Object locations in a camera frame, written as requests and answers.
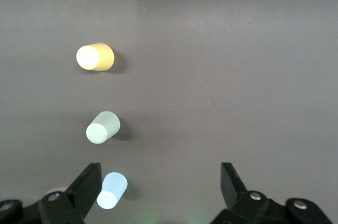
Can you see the light blue plastic cup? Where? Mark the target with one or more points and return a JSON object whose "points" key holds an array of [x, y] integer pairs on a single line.
{"points": [[112, 189]]}

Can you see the pale green plastic cup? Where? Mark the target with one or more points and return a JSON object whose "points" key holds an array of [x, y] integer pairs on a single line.
{"points": [[103, 127]]}

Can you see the yellow plastic cup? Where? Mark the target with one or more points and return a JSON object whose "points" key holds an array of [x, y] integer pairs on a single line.
{"points": [[95, 57]]}

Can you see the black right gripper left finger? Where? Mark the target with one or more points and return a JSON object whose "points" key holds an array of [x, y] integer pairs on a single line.
{"points": [[87, 187]]}

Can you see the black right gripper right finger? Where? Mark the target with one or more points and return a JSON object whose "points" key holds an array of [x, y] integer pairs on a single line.
{"points": [[231, 187]]}

